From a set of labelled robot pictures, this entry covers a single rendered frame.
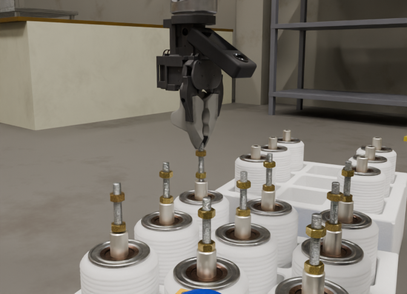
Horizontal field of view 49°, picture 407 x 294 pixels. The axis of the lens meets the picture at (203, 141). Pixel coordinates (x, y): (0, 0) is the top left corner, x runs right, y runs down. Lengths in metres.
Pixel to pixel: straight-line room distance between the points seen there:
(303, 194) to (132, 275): 0.63
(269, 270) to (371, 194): 0.41
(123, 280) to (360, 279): 0.27
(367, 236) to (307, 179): 0.54
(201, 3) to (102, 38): 2.62
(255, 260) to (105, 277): 0.19
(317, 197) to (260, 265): 0.51
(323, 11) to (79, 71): 2.19
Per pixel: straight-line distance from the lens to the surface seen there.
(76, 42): 3.18
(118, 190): 0.54
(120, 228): 0.55
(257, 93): 4.25
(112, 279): 0.54
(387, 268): 0.74
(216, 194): 0.77
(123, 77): 3.41
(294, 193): 1.09
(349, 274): 0.56
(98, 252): 0.58
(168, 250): 0.63
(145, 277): 0.55
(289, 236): 0.71
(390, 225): 0.93
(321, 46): 4.19
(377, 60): 3.99
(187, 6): 0.70
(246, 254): 0.58
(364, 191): 0.95
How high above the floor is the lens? 0.50
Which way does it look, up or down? 11 degrees down
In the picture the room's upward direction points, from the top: straight up
